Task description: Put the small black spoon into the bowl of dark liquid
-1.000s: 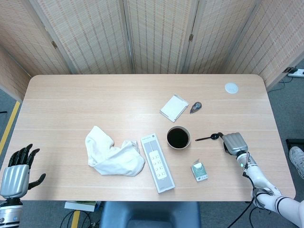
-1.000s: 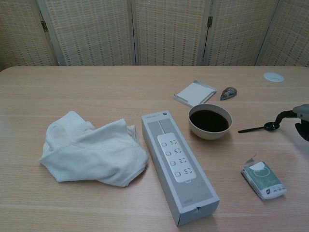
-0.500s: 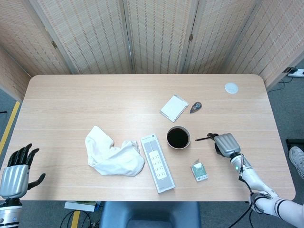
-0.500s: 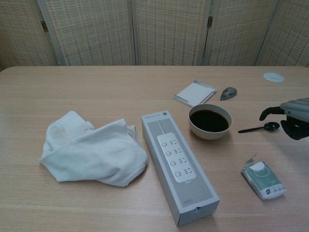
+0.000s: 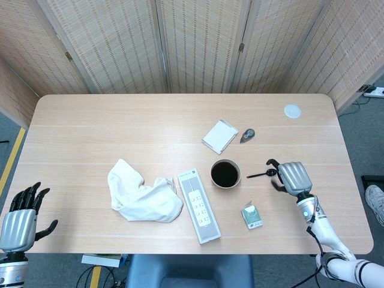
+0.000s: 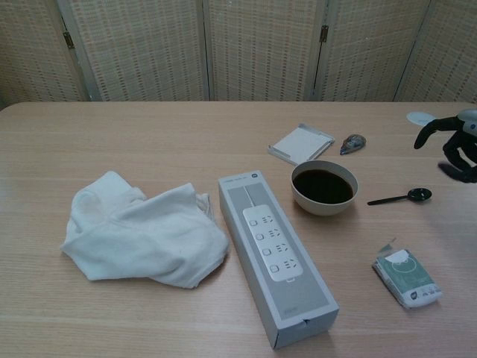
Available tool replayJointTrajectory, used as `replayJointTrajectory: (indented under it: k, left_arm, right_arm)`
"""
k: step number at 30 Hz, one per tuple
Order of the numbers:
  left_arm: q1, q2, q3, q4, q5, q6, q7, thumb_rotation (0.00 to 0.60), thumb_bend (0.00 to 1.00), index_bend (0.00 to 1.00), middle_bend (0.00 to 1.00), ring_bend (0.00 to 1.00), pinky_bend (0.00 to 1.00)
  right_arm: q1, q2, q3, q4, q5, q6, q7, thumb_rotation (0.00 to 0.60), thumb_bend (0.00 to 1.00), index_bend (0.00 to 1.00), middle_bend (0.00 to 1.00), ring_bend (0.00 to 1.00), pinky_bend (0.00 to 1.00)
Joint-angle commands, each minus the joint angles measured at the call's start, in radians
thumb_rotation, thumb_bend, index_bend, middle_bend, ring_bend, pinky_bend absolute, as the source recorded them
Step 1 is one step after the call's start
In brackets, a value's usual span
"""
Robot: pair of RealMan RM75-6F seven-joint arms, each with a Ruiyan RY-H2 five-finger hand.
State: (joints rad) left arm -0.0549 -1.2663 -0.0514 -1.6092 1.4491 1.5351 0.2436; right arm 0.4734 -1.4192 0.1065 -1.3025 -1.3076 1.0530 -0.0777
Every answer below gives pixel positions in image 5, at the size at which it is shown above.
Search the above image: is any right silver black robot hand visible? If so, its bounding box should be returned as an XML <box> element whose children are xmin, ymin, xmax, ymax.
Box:
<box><xmin>266</xmin><ymin>158</ymin><xmax>313</xmax><ymax>197</ymax></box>

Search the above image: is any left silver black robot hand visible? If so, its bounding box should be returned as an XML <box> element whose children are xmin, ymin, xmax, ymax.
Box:
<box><xmin>0</xmin><ymin>182</ymin><xmax>59</xmax><ymax>253</ymax></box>

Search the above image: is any black plastic spoon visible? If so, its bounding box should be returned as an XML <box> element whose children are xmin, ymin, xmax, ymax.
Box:
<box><xmin>246</xmin><ymin>168</ymin><xmax>278</xmax><ymax>179</ymax></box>

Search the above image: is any cup of dark coffee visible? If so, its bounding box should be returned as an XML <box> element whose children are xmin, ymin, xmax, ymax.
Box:
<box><xmin>209</xmin><ymin>159</ymin><xmax>242</xmax><ymax>189</ymax></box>

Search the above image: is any green white tissue pack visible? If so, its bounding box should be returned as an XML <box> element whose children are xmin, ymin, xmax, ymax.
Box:
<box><xmin>240</xmin><ymin>201</ymin><xmax>264</xmax><ymax>230</ymax></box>

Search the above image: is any grey correction tape dispenser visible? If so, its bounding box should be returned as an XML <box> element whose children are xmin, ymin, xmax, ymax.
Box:
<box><xmin>239</xmin><ymin>128</ymin><xmax>256</xmax><ymax>145</ymax></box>

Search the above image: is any white round table grommet cap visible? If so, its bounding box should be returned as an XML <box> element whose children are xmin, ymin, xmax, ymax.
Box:
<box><xmin>283</xmin><ymin>103</ymin><xmax>302</xmax><ymax>119</ymax></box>

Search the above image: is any black flat floor base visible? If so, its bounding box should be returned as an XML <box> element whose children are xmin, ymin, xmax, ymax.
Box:
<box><xmin>361</xmin><ymin>175</ymin><xmax>384</xmax><ymax>193</ymax></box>

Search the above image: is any white sneaker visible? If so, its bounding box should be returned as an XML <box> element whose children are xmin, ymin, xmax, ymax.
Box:
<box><xmin>364</xmin><ymin>184</ymin><xmax>384</xmax><ymax>227</ymax></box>

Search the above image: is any white square notepad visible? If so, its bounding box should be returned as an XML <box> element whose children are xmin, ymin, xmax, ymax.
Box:
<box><xmin>201</xmin><ymin>119</ymin><xmax>239</xmax><ymax>155</ymax></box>

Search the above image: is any grey power strip box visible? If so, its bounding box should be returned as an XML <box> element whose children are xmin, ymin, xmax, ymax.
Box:
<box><xmin>176</xmin><ymin>167</ymin><xmax>222</xmax><ymax>245</ymax></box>

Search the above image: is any white floor power strip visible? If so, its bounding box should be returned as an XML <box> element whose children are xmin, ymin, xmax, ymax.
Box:
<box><xmin>356</xmin><ymin>85</ymin><xmax>384</xmax><ymax>99</ymax></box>

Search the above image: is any white crumpled cloth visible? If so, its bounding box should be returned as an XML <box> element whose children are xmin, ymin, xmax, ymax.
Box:
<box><xmin>107</xmin><ymin>158</ymin><xmax>184</xmax><ymax>224</ymax></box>

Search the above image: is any blue grey chair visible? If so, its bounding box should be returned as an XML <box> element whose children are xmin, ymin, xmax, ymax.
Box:
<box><xmin>125</xmin><ymin>254</ymin><xmax>255</xmax><ymax>288</ymax></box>

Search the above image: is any bamboo folding screen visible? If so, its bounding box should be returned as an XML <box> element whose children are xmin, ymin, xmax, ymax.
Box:
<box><xmin>0</xmin><ymin>0</ymin><xmax>384</xmax><ymax>127</ymax></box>

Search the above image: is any black floor cable bundle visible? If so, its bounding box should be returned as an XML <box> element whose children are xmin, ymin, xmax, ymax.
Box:
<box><xmin>74</xmin><ymin>263</ymin><xmax>127</xmax><ymax>288</ymax></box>

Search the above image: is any black power strip cable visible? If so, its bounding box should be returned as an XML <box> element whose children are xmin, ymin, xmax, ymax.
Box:
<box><xmin>350</xmin><ymin>96</ymin><xmax>371</xmax><ymax>115</ymax></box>

